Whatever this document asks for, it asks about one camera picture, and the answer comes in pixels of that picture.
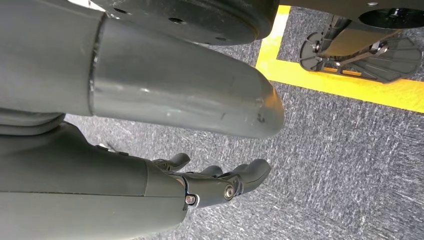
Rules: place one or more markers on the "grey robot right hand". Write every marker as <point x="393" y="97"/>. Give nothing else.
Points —
<point x="165" y="86"/>

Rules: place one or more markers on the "dark robot torso disc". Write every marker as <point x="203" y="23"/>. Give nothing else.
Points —
<point x="198" y="20"/>

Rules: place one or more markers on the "yellow floor tape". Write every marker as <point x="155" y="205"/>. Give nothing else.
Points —
<point x="331" y="84"/>

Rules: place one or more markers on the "dark robot leg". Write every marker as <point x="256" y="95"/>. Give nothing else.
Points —
<point x="364" y="10"/>

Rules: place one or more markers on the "black robot foot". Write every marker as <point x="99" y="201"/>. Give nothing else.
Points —
<point x="397" y="63"/>

